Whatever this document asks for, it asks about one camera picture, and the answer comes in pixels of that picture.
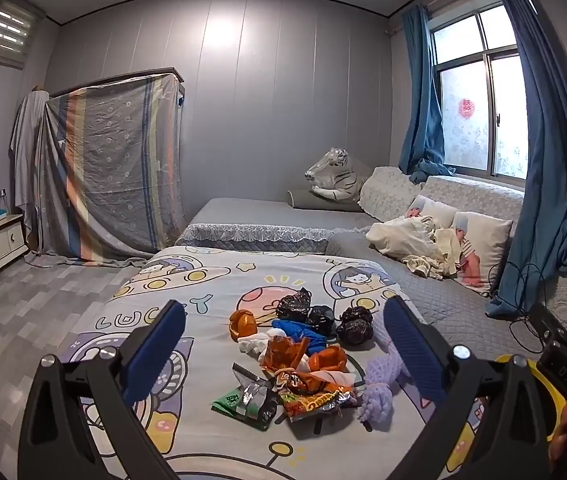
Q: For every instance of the grey lace-trimmed bed sheet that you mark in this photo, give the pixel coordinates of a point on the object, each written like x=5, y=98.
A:
x=243, y=215

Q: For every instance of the window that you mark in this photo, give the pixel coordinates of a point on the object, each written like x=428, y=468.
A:
x=468, y=140

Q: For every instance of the short blue curtain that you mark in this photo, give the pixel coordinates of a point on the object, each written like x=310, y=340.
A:
x=421, y=110

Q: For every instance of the small orange plastic wrapper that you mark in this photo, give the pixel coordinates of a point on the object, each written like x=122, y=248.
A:
x=242, y=324

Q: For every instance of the orange translucent wrapper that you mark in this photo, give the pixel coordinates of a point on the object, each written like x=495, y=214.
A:
x=283, y=352

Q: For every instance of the white tiger plush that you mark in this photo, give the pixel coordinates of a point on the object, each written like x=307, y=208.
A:
x=336, y=175

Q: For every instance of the long blue curtain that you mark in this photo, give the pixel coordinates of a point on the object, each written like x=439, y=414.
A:
x=553, y=160

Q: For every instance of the cartoon printed blanket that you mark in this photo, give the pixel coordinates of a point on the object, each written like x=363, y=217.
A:
x=203, y=280

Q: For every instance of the red window sticker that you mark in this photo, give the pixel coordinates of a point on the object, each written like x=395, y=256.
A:
x=466, y=108

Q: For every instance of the yellow rim trash bin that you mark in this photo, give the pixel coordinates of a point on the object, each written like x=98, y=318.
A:
x=546, y=375

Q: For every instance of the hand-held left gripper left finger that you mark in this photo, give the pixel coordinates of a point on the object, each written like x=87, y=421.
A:
x=156, y=350

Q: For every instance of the grey pillow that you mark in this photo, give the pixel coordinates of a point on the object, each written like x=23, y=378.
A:
x=308, y=201

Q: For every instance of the orange plastic cup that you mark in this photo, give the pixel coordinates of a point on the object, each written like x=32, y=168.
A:
x=328, y=359

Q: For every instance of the silver foil wrapper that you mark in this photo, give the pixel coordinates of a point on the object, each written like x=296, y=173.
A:
x=256, y=392

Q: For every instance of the white lace sofa cover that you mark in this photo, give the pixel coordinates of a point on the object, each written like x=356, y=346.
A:
x=473, y=195

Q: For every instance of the black plastic bag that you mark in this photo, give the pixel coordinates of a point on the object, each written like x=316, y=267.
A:
x=293, y=305
x=319, y=317
x=356, y=329

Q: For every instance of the white window blind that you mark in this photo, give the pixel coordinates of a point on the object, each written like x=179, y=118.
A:
x=8, y=30

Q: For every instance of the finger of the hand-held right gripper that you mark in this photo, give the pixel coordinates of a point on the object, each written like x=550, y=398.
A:
x=546, y=321

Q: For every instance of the blue plastic bag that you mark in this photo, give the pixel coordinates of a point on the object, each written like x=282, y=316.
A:
x=296, y=331

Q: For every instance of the orange snack wrapper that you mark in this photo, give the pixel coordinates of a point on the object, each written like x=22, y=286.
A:
x=308, y=384

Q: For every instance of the striped cloth covered wardrobe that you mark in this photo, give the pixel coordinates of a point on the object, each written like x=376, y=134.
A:
x=113, y=160

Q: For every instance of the cream cloth pile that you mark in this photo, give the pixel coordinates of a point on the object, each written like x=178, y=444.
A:
x=403, y=240

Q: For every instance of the small baby print pillow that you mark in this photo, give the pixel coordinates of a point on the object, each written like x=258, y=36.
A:
x=438, y=212

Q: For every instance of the green snack packet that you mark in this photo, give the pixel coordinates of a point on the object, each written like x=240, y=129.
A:
x=227, y=401

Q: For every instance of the white paper scrap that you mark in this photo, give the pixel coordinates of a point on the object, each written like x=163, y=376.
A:
x=336, y=378

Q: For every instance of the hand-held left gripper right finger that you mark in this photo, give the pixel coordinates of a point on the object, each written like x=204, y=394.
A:
x=416, y=355

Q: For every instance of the colourful snack packet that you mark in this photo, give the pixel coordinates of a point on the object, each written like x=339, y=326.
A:
x=313, y=405

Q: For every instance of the grey quilted bed cover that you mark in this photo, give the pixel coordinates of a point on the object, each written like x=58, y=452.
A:
x=443, y=305

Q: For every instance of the person's right hand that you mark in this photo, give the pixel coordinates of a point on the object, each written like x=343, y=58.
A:
x=563, y=435

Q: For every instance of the large baby print pillow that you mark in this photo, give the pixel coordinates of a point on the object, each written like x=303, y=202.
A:
x=488, y=245

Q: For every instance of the grey hanging cloth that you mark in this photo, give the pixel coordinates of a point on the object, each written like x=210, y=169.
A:
x=25, y=150

